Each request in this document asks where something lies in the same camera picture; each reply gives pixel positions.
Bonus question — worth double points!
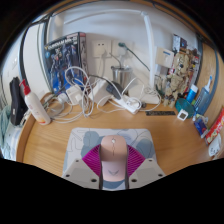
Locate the white red-pump lotion bottle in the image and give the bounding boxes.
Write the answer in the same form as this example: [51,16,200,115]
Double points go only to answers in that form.
[18,78,52,126]

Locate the red chips can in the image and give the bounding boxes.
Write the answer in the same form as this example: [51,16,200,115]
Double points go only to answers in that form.
[204,108,224,145]

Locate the white power strip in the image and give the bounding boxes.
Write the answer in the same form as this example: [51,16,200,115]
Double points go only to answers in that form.
[114,94,143,115]

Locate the black bag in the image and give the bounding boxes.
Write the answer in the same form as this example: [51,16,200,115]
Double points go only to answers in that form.
[9,76,28,126]

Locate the small white desk clock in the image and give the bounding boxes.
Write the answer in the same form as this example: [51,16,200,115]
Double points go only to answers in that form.
[176,109,190,121]

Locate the colourful printed carton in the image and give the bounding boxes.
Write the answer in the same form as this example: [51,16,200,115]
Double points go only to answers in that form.
[172,33,189,54]

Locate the white wall socket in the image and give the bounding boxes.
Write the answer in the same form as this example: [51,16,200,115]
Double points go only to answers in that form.
[92,39,113,58]

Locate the white wall-mounted box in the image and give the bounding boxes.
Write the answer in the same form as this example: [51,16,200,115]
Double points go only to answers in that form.
[155,46,175,69]

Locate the grey metal desk frame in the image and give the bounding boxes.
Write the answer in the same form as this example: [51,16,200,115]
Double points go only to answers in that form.
[18,9,220,118]

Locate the blue robot model kit box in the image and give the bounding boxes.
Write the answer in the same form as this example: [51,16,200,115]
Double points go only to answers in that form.
[43,31,88,96]

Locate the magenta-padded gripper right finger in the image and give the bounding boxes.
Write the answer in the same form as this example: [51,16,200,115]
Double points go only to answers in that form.
[125,143,167,190]

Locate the green plug dark cable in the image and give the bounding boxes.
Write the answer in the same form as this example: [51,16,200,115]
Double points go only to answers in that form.
[118,42,151,73]

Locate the small white charger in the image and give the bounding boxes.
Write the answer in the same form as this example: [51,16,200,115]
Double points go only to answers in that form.
[65,84,84,105]

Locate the teal blanket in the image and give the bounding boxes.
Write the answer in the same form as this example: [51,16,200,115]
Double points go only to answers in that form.
[0,106,13,158]

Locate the small blue box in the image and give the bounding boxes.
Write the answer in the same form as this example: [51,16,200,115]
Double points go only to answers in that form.
[193,114,210,138]

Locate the tan robot figure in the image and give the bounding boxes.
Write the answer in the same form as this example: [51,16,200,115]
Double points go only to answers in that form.
[163,51,196,108]

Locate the teal round bowl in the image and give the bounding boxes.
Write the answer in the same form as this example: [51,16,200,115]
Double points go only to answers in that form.
[175,97,196,119]

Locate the grey blue printed mouse pad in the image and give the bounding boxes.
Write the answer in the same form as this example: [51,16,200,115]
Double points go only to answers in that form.
[62,127,158,192]

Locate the large white power adapter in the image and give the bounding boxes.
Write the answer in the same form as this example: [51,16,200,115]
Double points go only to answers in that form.
[89,79,113,106]

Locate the white charging cable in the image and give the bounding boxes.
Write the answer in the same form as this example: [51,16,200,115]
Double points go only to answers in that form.
[49,66,101,124]

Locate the blue checkered pillow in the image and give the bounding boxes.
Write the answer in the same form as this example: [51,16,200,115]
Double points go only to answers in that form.
[3,123,23,161]

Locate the blue spray bottle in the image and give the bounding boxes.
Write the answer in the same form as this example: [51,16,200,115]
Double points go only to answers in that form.
[193,75,214,116]

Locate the black ruler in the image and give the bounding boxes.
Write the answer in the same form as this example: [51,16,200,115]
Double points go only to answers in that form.
[145,110,177,117]

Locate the white desk lamp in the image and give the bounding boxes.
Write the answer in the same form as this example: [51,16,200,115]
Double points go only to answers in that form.
[63,9,161,105]

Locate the pink computer mouse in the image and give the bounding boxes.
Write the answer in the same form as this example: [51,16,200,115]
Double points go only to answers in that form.
[99,134,129,183]

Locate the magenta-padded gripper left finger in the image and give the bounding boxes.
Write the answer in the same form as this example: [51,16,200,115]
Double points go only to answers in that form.
[62,143,102,190]

